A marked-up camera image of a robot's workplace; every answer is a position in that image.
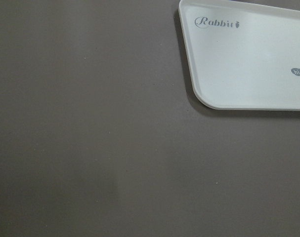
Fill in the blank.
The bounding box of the cream rabbit tray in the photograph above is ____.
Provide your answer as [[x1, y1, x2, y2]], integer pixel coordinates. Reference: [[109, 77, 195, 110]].
[[178, 0, 300, 111]]

